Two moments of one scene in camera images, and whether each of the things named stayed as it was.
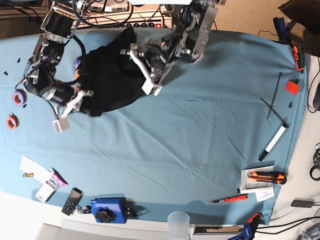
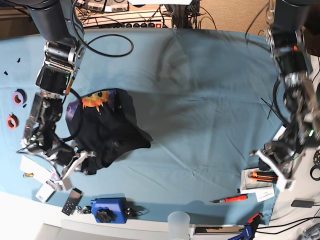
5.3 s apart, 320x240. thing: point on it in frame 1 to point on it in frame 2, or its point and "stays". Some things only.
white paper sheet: [39, 172] stays
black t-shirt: [113, 76] to [103, 123]
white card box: [47, 190] stays
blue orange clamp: [249, 228] stays
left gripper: [74, 103] to [68, 170]
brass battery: [26, 175] stays
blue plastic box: [109, 208] stays
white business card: [264, 194] stays
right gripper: [155, 59] to [279, 154]
